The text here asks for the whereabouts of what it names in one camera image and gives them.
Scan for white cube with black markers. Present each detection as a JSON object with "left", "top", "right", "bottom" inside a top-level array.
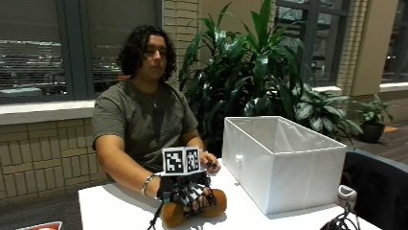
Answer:
[{"left": 160, "top": 146, "right": 203, "bottom": 177}]

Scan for white fabric storage box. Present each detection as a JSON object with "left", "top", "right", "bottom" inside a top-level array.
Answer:
[{"left": 220, "top": 115, "right": 349, "bottom": 216}]

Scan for the person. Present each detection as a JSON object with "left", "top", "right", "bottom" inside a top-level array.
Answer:
[{"left": 90, "top": 24, "right": 223, "bottom": 196}]

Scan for low variegated leafy plant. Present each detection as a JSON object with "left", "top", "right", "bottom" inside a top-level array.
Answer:
[{"left": 292, "top": 83, "right": 362, "bottom": 142}]

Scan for tall green leafy plant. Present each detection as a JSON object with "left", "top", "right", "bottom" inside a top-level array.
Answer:
[{"left": 176, "top": 0, "right": 308, "bottom": 157}]

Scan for white and grey device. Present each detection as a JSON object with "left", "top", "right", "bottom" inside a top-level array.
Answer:
[{"left": 336, "top": 184, "right": 358, "bottom": 212}]

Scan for red and white object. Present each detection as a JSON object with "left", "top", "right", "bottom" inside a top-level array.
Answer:
[{"left": 15, "top": 220, "right": 65, "bottom": 230}]

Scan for black plant pot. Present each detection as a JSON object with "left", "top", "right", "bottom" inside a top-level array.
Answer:
[{"left": 358, "top": 122, "right": 386, "bottom": 145}]

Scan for black chair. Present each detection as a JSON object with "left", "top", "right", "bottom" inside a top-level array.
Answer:
[{"left": 338, "top": 149, "right": 408, "bottom": 230}]

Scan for small green potted plant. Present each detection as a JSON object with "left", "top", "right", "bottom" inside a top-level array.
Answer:
[{"left": 350, "top": 93, "right": 394, "bottom": 127}]

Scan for grey stone window sill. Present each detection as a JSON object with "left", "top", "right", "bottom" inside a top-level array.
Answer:
[{"left": 0, "top": 99, "right": 96, "bottom": 127}]

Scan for black glove cable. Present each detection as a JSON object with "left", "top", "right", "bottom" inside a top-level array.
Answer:
[{"left": 144, "top": 200, "right": 166, "bottom": 230}]

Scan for silver bracelet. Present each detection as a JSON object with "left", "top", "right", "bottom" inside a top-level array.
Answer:
[{"left": 140, "top": 172, "right": 159, "bottom": 196}]

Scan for thin necklace with pendant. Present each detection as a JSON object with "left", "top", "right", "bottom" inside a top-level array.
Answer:
[{"left": 140, "top": 90, "right": 162, "bottom": 109}]

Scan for black cable bundle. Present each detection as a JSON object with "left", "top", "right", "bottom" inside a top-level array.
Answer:
[{"left": 318, "top": 201, "right": 362, "bottom": 230}]

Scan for narrow dark window frame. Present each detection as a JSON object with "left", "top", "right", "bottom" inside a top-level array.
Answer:
[{"left": 273, "top": 0, "right": 353, "bottom": 88}]

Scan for large grey window frame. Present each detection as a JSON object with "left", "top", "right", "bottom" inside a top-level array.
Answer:
[{"left": 0, "top": 0, "right": 163, "bottom": 105}]

